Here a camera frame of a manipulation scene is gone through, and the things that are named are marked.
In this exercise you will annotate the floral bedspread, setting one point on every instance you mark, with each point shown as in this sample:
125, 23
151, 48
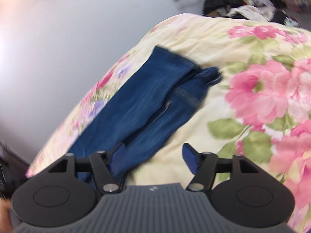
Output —
243, 102

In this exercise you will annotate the pile of mixed clothes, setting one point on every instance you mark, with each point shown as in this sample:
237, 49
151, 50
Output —
264, 7

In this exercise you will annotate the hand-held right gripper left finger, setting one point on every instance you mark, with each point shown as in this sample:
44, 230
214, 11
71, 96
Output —
117, 159

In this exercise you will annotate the black padded jacket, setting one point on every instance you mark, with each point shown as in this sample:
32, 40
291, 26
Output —
221, 0

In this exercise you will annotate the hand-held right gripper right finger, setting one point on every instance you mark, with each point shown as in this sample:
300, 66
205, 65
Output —
190, 157

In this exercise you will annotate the blue denim pants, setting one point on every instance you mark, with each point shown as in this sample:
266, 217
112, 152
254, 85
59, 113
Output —
145, 102

